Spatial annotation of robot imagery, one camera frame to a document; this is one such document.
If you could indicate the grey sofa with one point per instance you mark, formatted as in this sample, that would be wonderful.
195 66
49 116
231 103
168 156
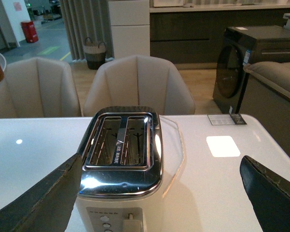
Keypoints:
267 98

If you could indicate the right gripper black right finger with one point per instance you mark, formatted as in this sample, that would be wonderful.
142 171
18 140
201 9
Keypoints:
269 194

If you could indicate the grey pleated curtain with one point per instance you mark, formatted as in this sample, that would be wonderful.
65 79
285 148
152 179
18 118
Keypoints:
86 18

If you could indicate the red bin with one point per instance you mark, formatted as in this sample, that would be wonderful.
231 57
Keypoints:
29 31

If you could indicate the beige upholstered chair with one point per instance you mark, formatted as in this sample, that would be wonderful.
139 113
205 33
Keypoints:
38 87
140 81

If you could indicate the white tall cabinet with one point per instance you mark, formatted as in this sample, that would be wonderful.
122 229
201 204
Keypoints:
130 29

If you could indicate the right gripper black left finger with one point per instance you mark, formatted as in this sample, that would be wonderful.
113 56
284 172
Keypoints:
48 205

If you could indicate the woven laundry basket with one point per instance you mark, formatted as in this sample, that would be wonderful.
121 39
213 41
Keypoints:
95 53

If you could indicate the dark kitchen counter cabinet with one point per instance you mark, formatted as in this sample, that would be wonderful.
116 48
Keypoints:
197 36

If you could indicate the left beige upholstered chair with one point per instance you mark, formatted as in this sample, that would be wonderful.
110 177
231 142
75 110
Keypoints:
38 87

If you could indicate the table label card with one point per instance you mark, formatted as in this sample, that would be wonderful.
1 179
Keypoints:
226 119

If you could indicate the right beige upholstered chair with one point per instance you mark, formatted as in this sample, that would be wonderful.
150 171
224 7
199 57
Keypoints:
140 81

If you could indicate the white chrome two-slot toaster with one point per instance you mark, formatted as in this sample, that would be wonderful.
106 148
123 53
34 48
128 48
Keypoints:
122 172

